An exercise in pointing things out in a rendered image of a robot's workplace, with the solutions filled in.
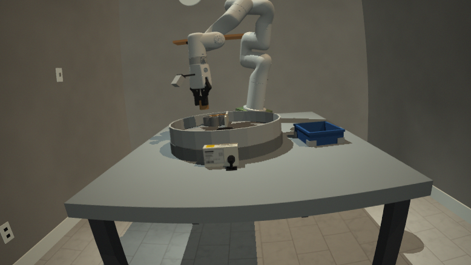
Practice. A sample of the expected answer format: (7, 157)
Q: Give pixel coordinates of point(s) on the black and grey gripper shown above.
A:
(201, 81)

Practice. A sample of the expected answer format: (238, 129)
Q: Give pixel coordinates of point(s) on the grey metal cylinder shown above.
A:
(221, 119)
(214, 121)
(206, 120)

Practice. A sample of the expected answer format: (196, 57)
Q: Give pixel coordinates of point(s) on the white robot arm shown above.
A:
(213, 38)

